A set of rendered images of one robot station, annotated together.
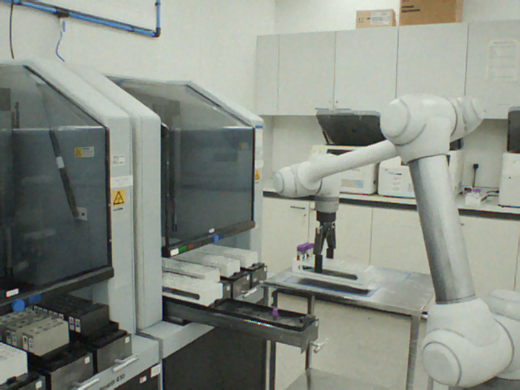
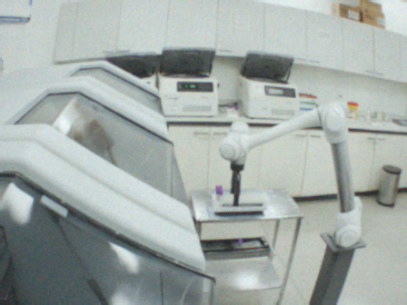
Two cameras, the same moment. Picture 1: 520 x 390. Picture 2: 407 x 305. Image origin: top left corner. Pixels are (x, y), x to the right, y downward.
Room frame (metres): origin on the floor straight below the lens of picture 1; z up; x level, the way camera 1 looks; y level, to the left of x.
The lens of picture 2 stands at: (0.15, 1.25, 1.82)
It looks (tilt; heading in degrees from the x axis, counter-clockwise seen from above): 17 degrees down; 323
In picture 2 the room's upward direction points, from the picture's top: 3 degrees clockwise
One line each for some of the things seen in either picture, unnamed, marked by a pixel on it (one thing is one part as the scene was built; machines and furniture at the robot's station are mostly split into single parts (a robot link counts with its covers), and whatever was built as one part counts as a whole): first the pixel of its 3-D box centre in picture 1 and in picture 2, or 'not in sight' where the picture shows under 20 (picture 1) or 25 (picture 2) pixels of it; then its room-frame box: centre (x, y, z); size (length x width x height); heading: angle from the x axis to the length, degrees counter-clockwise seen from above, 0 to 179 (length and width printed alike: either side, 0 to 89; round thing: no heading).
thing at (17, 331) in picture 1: (32, 332); not in sight; (1.25, 0.60, 0.85); 0.12 x 0.02 x 0.06; 151
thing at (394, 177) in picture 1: (423, 150); (185, 77); (3.82, -1.28, 1.24); 0.62 x 0.56 x 0.69; 152
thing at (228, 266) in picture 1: (203, 264); not in sight; (2.02, 0.22, 0.83); 0.30 x 0.10 x 0.06; 62
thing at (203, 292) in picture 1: (179, 288); not in sight; (1.70, 0.27, 0.83); 0.30 x 0.10 x 0.06; 62
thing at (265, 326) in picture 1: (223, 313); (203, 250); (1.62, 0.11, 0.78); 0.73 x 0.14 x 0.09; 62
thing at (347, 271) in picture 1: (331, 270); (240, 202); (1.83, -0.29, 0.87); 0.30 x 0.10 x 0.06; 59
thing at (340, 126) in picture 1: (351, 150); (128, 81); (4.10, -0.77, 1.22); 0.62 x 0.56 x 0.64; 150
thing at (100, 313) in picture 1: (93, 320); not in sight; (1.35, 0.47, 0.85); 0.12 x 0.02 x 0.06; 152
